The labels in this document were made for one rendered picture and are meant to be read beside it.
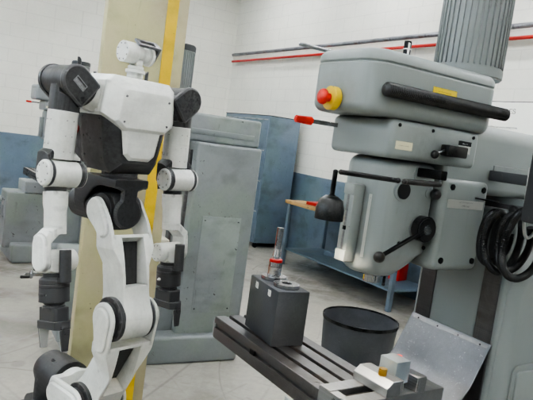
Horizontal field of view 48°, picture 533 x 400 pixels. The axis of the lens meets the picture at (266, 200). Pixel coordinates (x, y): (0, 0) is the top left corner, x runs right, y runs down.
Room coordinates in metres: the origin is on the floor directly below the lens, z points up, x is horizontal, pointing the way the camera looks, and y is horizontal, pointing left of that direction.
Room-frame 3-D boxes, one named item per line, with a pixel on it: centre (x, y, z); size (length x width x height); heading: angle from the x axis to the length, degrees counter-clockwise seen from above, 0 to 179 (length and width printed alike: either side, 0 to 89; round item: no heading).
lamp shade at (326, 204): (1.47, -0.16, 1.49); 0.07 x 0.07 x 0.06
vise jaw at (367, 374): (1.51, -0.35, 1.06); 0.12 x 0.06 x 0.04; 35
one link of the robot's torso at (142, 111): (1.97, 0.52, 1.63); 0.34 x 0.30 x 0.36; 139
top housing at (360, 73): (1.66, -0.34, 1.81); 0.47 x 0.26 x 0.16; 123
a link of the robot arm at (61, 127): (1.77, 0.62, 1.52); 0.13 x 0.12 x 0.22; 142
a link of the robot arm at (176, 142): (2.11, 0.33, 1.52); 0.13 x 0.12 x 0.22; 137
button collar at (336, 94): (1.53, -0.13, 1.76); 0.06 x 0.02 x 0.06; 33
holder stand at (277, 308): (2.02, -0.08, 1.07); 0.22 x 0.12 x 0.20; 26
